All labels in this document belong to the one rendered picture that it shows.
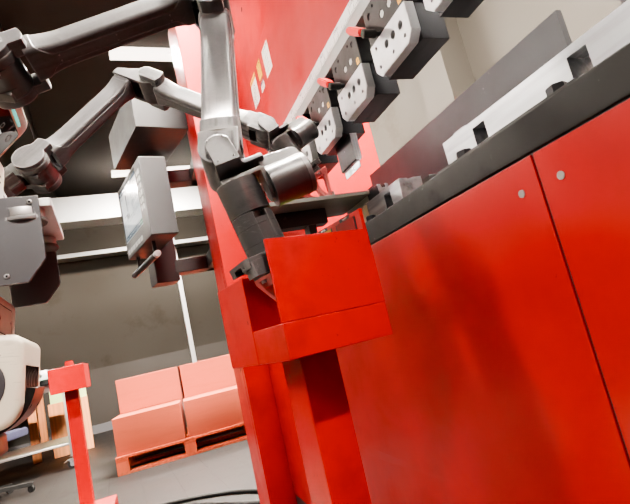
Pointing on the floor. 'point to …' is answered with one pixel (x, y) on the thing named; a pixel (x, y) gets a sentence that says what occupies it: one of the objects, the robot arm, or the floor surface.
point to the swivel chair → (7, 484)
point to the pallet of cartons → (208, 426)
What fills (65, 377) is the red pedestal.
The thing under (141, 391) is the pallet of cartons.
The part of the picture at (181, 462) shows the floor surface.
